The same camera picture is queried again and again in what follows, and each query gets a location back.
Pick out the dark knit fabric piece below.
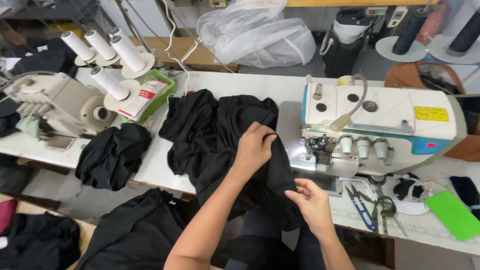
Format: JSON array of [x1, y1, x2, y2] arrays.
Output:
[[449, 175, 480, 220]]

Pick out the pink thread cone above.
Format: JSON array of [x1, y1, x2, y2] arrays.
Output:
[[415, 3, 448, 43]]

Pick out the white switch box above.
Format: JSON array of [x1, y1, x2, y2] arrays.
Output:
[[387, 5, 409, 28]]

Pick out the cardboard box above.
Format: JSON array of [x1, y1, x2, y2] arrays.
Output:
[[128, 36, 239, 73]]

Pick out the black bag with handles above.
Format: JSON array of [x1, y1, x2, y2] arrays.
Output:
[[320, 9, 373, 79]]

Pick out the white cable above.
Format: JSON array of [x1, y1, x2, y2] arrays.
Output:
[[160, 0, 193, 97]]

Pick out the large black garment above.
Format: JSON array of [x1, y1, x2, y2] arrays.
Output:
[[158, 89, 305, 232]]

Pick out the carton with black fabric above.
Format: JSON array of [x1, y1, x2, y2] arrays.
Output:
[[0, 193, 95, 270]]

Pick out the green plastic basket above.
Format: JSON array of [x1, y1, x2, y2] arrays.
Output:
[[122, 69, 176, 124]]

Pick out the white thread cone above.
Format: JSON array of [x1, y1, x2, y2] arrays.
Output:
[[90, 66, 130, 101], [110, 35, 147, 73], [109, 27, 132, 43], [84, 29, 118, 61], [61, 31, 97, 63]]

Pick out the person's right hand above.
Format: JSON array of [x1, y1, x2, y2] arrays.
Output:
[[284, 178, 335, 239]]

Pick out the person's legs in dark trousers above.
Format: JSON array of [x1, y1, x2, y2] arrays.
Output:
[[224, 209, 328, 270]]

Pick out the black fabric scrap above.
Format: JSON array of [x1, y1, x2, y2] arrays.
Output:
[[392, 172, 425, 201]]

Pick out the person's left hand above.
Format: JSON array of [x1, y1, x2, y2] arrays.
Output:
[[232, 121, 278, 177]]

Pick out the flexible machine lamp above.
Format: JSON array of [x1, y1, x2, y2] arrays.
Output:
[[329, 74, 368, 133]]

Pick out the dark thread cone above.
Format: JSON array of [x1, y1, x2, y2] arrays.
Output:
[[392, 9, 429, 56], [446, 10, 480, 58]]

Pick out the blue thread snips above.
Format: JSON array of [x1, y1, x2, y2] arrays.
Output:
[[344, 183, 378, 232]]

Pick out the black fabric heap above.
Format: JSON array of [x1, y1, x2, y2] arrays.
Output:
[[74, 187, 196, 270]]

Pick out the olive ribbon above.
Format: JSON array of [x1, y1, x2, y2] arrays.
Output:
[[359, 192, 397, 219]]

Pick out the small black fabric pile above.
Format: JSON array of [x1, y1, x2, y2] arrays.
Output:
[[74, 122, 153, 191]]

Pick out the green card sheet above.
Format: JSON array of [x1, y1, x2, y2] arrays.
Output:
[[424, 190, 480, 242]]

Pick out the white cloth scrap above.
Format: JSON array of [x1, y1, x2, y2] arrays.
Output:
[[390, 179, 434, 216]]

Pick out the clear plastic bag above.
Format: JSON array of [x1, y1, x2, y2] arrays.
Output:
[[196, 0, 317, 69]]

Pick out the white teal overlock sewing machine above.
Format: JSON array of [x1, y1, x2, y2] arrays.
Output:
[[277, 74, 468, 188]]

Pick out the cream sewing machine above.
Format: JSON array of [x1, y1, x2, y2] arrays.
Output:
[[0, 70, 118, 152]]

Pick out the brown bag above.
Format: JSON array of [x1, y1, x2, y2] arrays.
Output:
[[384, 61, 466, 95]]

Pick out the white red packet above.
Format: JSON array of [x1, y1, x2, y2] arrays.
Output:
[[118, 79, 168, 122]]

